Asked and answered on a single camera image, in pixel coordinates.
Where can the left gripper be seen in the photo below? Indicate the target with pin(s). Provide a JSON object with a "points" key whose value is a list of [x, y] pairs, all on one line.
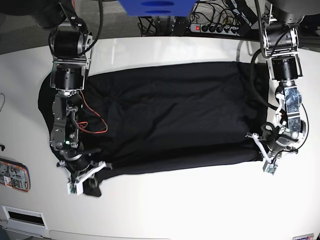
{"points": [[274, 140]]}

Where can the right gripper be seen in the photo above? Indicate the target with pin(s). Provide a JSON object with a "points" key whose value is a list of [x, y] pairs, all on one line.
{"points": [[76, 160]]}

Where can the black T-shirt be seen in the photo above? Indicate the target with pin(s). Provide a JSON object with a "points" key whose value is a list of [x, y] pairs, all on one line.
{"points": [[171, 117]]}

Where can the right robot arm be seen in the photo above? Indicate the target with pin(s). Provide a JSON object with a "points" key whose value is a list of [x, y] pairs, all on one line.
{"points": [[70, 44]]}

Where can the orange clear screw box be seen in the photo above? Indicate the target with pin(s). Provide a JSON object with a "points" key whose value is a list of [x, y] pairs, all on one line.
{"points": [[14, 175]]}

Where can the white power strip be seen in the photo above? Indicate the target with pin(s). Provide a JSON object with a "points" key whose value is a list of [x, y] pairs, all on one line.
{"points": [[221, 29]]}

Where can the blue plastic bin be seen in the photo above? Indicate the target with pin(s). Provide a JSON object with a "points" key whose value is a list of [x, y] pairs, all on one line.
{"points": [[145, 8]]}

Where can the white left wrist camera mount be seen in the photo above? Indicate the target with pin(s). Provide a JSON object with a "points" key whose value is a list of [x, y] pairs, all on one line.
{"points": [[270, 165]]}

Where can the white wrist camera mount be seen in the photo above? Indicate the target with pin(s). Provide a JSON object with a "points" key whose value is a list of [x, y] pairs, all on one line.
{"points": [[270, 165], [76, 178]]}

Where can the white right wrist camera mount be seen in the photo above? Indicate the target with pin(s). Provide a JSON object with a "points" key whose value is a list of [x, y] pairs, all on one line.
{"points": [[76, 178]]}

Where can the white table cable slot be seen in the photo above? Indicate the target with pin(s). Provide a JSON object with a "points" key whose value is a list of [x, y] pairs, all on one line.
{"points": [[17, 216]]}

